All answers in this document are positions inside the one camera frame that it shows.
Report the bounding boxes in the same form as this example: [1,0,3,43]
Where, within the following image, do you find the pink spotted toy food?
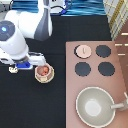
[39,66,49,76]

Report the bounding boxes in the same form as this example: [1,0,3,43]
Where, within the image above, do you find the large grey frying pan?
[76,87,128,128]

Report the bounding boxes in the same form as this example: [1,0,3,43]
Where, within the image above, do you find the pink toy pot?
[35,64,54,83]

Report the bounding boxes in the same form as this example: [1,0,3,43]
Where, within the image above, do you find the pink pot lid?
[76,45,91,59]

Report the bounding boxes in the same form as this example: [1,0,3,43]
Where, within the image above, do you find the black burner disc front right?
[98,62,115,76]

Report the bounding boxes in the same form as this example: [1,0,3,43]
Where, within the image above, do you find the cream toy spatula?
[9,67,18,73]

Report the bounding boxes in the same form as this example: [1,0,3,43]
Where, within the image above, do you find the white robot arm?
[0,0,53,70]

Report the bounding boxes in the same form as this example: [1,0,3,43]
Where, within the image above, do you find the black burner disc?
[98,62,115,76]
[96,45,111,58]
[75,62,91,77]

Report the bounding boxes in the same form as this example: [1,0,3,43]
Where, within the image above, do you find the pink toy stove board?
[66,41,128,128]

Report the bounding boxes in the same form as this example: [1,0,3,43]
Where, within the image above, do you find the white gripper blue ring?
[0,49,46,70]

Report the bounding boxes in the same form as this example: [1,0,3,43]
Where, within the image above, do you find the black burner disc back right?
[96,45,111,58]

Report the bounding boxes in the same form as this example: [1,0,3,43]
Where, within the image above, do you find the black table mat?
[0,15,111,128]

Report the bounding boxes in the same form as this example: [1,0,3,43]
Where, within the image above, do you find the black burner disc front left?
[75,62,91,77]

